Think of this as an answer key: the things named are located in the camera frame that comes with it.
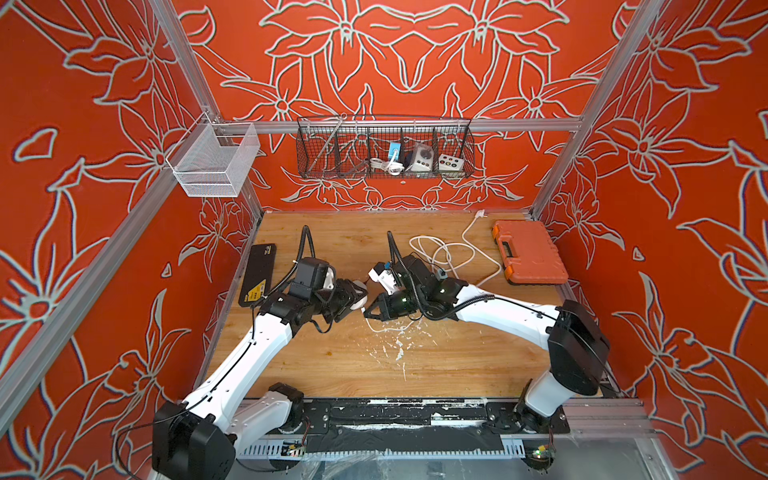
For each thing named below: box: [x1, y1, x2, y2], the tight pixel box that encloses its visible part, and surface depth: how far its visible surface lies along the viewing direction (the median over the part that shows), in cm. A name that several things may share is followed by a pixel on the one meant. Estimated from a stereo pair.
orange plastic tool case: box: [492, 220, 569, 285], surface depth 102 cm
